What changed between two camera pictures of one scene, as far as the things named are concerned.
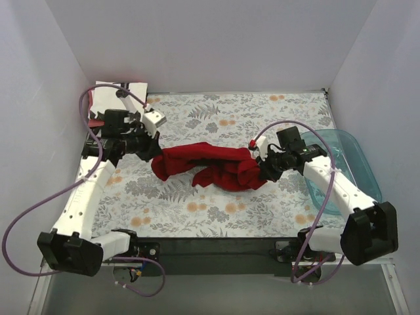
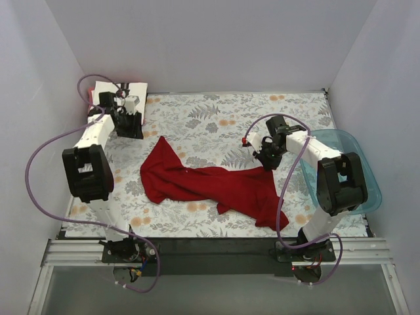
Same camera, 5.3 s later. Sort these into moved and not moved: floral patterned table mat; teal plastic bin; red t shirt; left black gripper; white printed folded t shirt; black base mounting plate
Moved: red t shirt; left black gripper
Not moved: teal plastic bin; white printed folded t shirt; floral patterned table mat; black base mounting plate
